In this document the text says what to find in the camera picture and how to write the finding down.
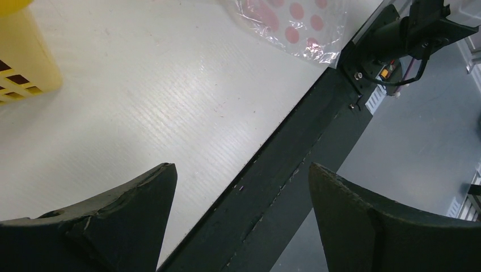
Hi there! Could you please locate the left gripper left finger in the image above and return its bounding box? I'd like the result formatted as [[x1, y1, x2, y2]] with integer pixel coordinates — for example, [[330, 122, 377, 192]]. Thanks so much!
[[1, 163, 178, 271]]

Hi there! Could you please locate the clear pink-dotted zip bag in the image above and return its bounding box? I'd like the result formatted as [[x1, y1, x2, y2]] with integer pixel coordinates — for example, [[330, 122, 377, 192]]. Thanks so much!
[[223, 0, 349, 66]]

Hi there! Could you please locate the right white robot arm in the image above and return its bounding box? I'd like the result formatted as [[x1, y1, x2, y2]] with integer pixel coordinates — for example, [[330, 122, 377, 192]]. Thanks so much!
[[358, 1, 480, 63]]

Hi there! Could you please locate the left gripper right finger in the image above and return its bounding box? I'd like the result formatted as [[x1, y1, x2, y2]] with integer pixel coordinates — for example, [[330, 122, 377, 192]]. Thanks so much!
[[309, 163, 480, 271]]

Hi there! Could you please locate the yellow plastic basket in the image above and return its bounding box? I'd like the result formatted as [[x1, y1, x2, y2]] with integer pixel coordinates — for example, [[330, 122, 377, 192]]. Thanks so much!
[[1, 1, 63, 105]]

